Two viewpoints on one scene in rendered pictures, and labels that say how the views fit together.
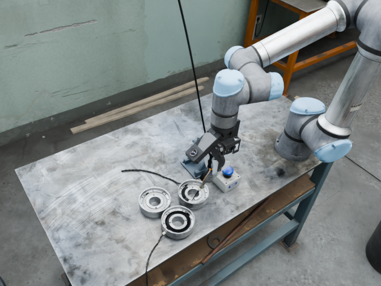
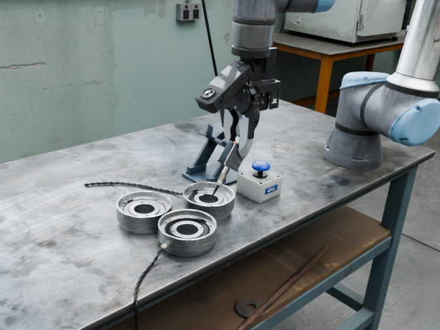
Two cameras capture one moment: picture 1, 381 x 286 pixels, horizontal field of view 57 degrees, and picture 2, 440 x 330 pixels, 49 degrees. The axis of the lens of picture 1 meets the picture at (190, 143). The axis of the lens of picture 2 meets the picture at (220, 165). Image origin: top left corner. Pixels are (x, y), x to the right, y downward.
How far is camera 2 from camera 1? 0.47 m
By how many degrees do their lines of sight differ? 19
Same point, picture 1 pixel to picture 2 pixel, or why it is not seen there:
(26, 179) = not seen: outside the picture
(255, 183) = (306, 192)
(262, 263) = not seen: outside the picture
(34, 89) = not seen: outside the picture
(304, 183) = (374, 230)
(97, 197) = (42, 214)
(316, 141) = (390, 110)
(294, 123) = (351, 103)
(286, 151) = (343, 154)
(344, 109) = (424, 47)
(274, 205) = (334, 257)
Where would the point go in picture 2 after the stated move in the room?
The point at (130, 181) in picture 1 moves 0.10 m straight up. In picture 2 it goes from (100, 196) to (98, 152)
